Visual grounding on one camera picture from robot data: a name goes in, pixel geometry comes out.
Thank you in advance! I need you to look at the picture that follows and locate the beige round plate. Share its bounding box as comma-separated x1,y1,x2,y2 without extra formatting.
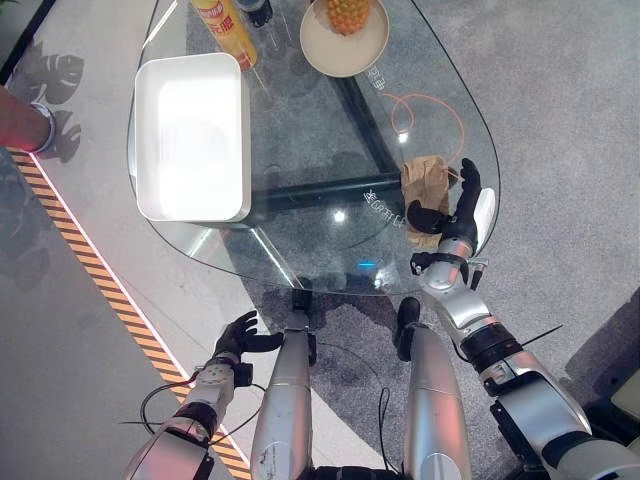
299,0,392,79

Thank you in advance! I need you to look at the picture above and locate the black cable between legs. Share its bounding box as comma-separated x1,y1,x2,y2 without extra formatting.
376,386,402,474

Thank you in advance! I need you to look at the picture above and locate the silver robot leg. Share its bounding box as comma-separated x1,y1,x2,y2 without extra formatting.
396,296,474,480
249,288,319,480

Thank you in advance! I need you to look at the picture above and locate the brown wiping cloth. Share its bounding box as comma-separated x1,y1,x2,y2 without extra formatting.
400,155,465,250

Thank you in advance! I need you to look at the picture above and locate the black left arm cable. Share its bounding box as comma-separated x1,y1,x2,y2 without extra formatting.
138,381,269,447

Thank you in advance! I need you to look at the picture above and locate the yellow pineapple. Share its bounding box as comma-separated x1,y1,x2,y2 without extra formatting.
325,0,374,37

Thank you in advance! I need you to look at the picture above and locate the yellow black hazard tape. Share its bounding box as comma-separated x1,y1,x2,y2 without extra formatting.
8,148,252,477

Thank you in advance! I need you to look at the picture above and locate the orange cable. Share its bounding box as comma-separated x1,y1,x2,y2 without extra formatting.
389,91,467,167

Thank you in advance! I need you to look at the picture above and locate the silver robot right leg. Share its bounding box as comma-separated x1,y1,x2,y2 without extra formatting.
396,296,474,480

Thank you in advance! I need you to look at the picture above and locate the dark drink bottle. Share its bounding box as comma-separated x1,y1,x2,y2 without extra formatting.
234,0,275,29

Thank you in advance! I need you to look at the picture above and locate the yellow printed drink bottle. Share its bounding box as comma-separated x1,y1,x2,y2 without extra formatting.
190,0,260,73

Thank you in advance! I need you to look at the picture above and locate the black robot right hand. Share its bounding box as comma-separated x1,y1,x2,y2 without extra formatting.
406,157,499,247

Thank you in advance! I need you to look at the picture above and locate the white rectangular plastic basket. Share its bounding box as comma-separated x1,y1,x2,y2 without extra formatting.
134,51,254,230

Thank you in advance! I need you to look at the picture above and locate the silver robot left leg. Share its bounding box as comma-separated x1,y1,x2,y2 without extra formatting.
249,288,319,480

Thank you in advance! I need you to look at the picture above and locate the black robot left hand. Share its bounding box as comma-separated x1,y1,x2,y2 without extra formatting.
213,309,285,369

